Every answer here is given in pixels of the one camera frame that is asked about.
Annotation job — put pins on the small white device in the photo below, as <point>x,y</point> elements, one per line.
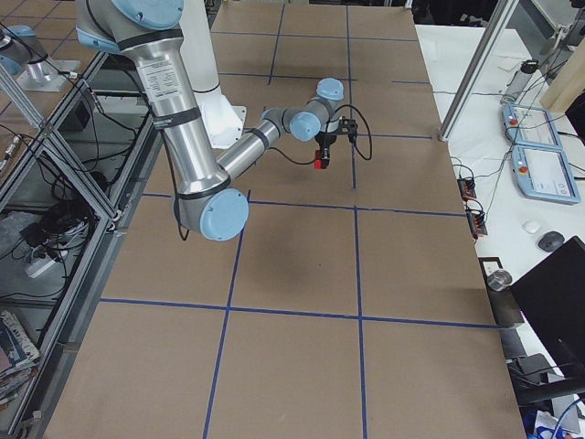
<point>531,227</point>

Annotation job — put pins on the aluminium frame post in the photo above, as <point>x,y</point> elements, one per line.
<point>496,26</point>

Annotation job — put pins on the orange black hub lower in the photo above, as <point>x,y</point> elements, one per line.
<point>476,222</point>

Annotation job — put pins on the lower teach pendant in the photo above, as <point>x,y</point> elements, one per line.
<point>543,173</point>

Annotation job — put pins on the orange black hub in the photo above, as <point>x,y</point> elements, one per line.
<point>466,187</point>
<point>476,222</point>

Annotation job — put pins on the metal cup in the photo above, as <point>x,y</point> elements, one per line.
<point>499,280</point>

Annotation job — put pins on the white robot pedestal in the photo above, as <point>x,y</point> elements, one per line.
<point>224,122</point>

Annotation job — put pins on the orange black hub upper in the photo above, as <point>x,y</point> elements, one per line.
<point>466,187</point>

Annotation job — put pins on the black monitor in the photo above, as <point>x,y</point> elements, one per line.
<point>551,299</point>

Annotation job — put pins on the black computer mouse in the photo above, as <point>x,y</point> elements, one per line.
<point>550,241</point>

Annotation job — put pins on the white power strip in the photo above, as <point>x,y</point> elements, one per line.
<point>39,266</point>

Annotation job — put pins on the upper teach pendant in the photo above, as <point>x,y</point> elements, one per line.
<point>529,125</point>

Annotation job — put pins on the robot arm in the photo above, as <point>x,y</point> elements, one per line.
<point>20,47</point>
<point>170,46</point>

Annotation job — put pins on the teach pendant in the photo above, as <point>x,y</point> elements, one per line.
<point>543,173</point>
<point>529,125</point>

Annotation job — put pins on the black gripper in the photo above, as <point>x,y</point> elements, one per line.
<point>327,139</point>

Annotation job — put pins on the red block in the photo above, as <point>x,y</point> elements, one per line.
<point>320,163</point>

